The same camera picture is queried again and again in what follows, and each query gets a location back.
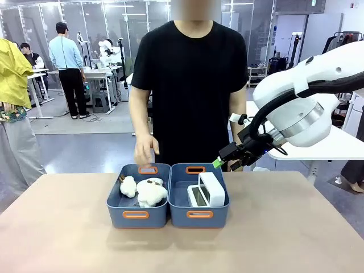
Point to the person in yellow jacket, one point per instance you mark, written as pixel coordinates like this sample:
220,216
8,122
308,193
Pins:
14,85

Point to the large white plush toy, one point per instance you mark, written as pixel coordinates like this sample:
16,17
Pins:
150,192

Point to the white office desk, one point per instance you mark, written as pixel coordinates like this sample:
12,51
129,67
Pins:
96,74
39,74

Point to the person's right hand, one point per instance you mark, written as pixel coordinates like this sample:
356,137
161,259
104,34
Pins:
145,149

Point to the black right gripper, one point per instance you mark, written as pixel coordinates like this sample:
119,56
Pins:
253,149

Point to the black tripod stand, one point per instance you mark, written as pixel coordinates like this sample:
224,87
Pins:
122,62

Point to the person's left forearm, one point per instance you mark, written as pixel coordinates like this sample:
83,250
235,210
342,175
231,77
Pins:
235,132

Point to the small white plush brown legs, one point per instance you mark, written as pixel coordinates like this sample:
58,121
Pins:
128,186

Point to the grey plastic stool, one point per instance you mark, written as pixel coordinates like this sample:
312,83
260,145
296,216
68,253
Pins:
101,102

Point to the person's right forearm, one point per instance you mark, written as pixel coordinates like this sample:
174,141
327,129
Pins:
140,122

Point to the white digital clock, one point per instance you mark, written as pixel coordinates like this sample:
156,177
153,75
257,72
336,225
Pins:
217,190
196,196

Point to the black equipment case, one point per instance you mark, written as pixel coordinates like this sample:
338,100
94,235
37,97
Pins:
280,65

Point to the black light stand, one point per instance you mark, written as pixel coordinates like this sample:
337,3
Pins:
295,48

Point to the man in light blue shirt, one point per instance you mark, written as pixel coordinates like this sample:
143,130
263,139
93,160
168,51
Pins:
66,57

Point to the seated person in dark jacket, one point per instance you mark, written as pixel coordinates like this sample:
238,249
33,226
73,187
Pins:
31,57

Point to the white fuzzy object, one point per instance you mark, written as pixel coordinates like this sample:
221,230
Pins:
261,168

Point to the clothes rack with garments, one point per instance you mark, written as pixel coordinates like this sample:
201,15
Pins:
341,41

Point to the person in black t-shirt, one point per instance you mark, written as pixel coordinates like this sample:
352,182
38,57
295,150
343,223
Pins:
187,85

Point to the bystander leg grey trousers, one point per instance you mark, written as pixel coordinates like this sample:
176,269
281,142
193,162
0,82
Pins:
352,173

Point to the white humanoid robot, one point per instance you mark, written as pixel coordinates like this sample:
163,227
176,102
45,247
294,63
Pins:
108,52

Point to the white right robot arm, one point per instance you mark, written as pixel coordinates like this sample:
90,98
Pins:
301,113

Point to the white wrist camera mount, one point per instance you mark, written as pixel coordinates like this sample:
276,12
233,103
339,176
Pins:
234,117

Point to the low metal shelf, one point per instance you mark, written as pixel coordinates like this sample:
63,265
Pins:
257,75

